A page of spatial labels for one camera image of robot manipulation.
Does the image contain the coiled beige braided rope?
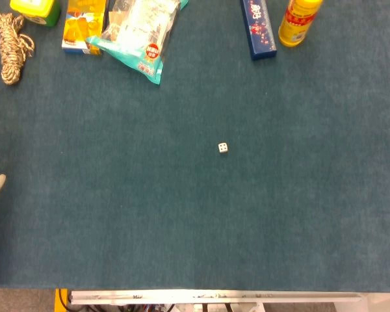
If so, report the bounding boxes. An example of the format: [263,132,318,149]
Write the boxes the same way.
[0,12,36,86]

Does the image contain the green box with yellow lid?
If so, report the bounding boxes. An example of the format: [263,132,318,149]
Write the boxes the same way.
[9,0,62,27]

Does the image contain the black cable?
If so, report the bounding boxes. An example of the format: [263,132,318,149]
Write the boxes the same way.
[58,288,73,312]

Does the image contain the teal plastic snack bag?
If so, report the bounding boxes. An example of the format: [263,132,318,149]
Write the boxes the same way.
[85,0,189,86]

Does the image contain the yellow frame bracket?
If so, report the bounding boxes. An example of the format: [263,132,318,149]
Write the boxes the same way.
[54,288,70,312]

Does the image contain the aluminium frame rail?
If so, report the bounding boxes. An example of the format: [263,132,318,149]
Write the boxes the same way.
[68,289,362,306]

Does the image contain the blue-green felt table mat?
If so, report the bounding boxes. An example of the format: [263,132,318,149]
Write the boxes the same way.
[0,0,390,293]

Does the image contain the yellow bottle with red label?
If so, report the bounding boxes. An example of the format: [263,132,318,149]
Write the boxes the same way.
[278,0,324,48]

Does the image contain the orange and blue carton box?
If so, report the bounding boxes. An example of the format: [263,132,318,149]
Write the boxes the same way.
[61,0,110,56]

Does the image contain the long dark blue box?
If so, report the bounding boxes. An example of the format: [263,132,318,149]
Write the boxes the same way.
[239,0,278,61]

